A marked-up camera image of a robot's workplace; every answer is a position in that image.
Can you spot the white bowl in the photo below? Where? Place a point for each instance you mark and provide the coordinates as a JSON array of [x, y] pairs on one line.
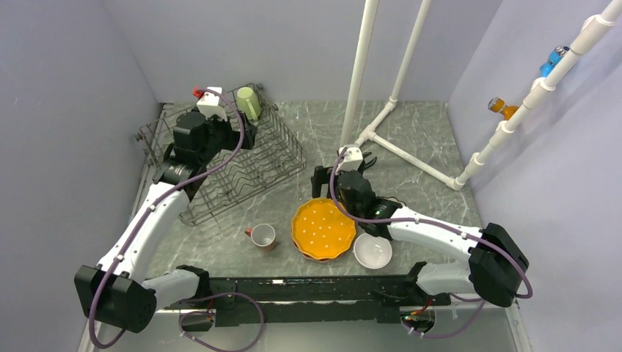
[[372, 252]]

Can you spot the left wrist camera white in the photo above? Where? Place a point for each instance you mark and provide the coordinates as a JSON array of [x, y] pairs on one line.
[[208, 103]]

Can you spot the yellow polka dot plate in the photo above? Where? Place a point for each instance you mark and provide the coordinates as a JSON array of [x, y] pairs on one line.
[[321, 230]]

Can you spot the black handled pliers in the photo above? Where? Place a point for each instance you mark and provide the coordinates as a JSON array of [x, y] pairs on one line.
[[368, 161]]

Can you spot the light green mug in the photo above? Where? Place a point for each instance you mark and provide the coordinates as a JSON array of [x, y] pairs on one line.
[[248, 102]]

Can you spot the red plate under yellow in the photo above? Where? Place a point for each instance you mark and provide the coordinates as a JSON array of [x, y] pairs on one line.
[[320, 260]]

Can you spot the blue clamp on pipe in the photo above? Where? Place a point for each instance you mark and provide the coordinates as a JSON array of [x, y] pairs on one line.
[[553, 59]]

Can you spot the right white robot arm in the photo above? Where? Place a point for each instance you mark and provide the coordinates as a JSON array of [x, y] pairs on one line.
[[486, 261]]

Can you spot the orange clamp on pipe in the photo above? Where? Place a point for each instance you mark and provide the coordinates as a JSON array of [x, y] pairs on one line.
[[499, 106]]

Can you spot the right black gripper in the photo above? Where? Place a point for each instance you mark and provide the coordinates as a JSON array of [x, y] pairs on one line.
[[321, 176]]

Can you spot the small red-brown mug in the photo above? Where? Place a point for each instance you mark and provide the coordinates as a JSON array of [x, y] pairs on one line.
[[263, 236]]

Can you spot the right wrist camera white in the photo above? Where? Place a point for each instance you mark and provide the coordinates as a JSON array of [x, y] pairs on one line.
[[350, 158]]

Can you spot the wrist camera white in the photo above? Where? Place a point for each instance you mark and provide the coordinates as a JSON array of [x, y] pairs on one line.
[[350, 158], [208, 103]]

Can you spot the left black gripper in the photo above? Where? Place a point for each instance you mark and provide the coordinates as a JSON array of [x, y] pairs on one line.
[[234, 137]]

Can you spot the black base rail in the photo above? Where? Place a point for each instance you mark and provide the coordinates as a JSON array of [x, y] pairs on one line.
[[311, 299]]

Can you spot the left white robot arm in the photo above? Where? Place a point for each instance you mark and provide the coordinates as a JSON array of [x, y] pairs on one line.
[[116, 291]]

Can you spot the white PVC pipe diagonal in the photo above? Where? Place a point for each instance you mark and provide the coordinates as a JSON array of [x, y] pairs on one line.
[[593, 30]]

